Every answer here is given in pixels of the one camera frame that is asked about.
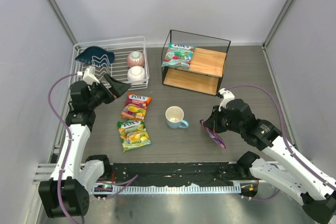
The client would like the green spring tea candy bag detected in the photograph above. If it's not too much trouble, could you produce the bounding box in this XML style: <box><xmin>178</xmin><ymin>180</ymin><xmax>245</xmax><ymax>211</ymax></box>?
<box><xmin>117</xmin><ymin>120</ymin><xmax>151</xmax><ymax>153</ymax></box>

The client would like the purple berries candy bag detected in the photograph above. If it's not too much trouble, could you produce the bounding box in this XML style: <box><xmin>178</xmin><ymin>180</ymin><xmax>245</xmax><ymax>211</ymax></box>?
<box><xmin>199</xmin><ymin>120</ymin><xmax>226</xmax><ymax>149</ymax></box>

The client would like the pink ceramic bowl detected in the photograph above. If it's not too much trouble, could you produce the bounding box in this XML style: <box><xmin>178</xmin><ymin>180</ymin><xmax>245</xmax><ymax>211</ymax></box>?
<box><xmin>127</xmin><ymin>51</ymin><xmax>145</xmax><ymax>68</ymax></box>

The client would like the teal mint candy bag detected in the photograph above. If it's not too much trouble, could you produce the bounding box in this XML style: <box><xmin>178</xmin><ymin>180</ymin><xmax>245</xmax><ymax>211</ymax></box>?
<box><xmin>162</xmin><ymin>43</ymin><xmax>195</xmax><ymax>70</ymax></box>

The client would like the white ceramic bowl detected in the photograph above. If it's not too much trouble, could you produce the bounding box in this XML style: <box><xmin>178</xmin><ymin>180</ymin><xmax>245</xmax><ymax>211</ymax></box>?
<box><xmin>127</xmin><ymin>66</ymin><xmax>145</xmax><ymax>82</ymax></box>

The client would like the white wire dish rack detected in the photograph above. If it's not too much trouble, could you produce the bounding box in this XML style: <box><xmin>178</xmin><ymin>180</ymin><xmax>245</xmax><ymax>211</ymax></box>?
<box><xmin>71</xmin><ymin>36</ymin><xmax>150</xmax><ymax>90</ymax></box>

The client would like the dark blue plate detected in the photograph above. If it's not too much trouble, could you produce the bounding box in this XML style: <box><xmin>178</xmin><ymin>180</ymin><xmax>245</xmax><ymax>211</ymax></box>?
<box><xmin>75</xmin><ymin>46</ymin><xmax>115</xmax><ymax>67</ymax></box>

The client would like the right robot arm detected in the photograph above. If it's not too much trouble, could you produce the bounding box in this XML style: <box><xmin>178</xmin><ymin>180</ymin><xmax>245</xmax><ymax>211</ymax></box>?
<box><xmin>203</xmin><ymin>99</ymin><xmax>335</xmax><ymax>223</ymax></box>

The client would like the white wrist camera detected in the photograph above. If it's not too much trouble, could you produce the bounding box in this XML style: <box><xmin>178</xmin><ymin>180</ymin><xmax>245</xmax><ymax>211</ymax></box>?
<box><xmin>216</xmin><ymin>88</ymin><xmax>235</xmax><ymax>112</ymax></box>
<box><xmin>77</xmin><ymin>66</ymin><xmax>100</xmax><ymax>86</ymax></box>

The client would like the light blue mug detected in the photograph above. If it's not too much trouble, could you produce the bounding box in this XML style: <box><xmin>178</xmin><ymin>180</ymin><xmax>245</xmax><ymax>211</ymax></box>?
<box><xmin>165</xmin><ymin>106</ymin><xmax>189</xmax><ymax>129</ymax></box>

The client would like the black wood two-tier shelf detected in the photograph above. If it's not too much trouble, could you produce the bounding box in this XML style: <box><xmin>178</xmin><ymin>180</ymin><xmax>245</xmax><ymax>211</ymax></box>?
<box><xmin>161</xmin><ymin>29</ymin><xmax>231</xmax><ymax>96</ymax></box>

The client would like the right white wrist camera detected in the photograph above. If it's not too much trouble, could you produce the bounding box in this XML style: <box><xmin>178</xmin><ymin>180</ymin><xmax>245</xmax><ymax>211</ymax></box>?
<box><xmin>216</xmin><ymin>88</ymin><xmax>235</xmax><ymax>112</ymax></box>

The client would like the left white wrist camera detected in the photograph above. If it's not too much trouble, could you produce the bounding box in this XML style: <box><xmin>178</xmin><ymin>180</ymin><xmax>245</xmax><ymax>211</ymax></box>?
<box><xmin>77</xmin><ymin>66</ymin><xmax>100</xmax><ymax>86</ymax></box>

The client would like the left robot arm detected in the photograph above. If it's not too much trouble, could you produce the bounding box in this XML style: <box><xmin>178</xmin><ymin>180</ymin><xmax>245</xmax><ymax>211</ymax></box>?
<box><xmin>38</xmin><ymin>72</ymin><xmax>131</xmax><ymax>223</ymax></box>

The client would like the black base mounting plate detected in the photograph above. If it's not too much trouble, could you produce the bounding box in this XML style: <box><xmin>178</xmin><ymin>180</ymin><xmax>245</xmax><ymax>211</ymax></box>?
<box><xmin>99</xmin><ymin>162</ymin><xmax>256</xmax><ymax>187</ymax></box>

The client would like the white slotted cable duct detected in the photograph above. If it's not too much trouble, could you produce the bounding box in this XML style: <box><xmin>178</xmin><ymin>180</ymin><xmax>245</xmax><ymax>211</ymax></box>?
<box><xmin>92</xmin><ymin>183</ymin><xmax>241</xmax><ymax>196</ymax></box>

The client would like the orange fruits candy bag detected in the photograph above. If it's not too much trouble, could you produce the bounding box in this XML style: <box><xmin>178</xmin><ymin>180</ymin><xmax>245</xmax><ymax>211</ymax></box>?
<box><xmin>120</xmin><ymin>93</ymin><xmax>152</xmax><ymax>121</ymax></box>

